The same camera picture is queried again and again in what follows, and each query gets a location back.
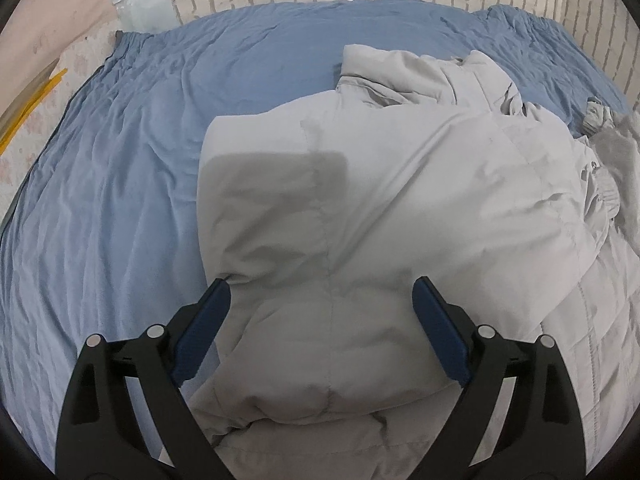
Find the white puffer jacket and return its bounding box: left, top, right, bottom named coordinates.
left=187, top=44, right=640, bottom=480

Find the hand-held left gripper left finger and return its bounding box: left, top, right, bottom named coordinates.
left=55, top=278, right=236, bottom=480

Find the yellow strip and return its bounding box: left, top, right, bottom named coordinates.
left=0, top=67, right=68, bottom=153

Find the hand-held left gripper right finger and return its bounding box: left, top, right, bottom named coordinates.
left=411, top=276, right=587, bottom=480

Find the pale floral mattress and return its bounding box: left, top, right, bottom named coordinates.
left=0, top=30, right=123, bottom=221

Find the blue bed sheet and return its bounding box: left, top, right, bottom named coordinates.
left=0, top=0, right=633, bottom=466

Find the peach panel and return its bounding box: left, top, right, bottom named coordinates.
left=0, top=0, right=118, bottom=106

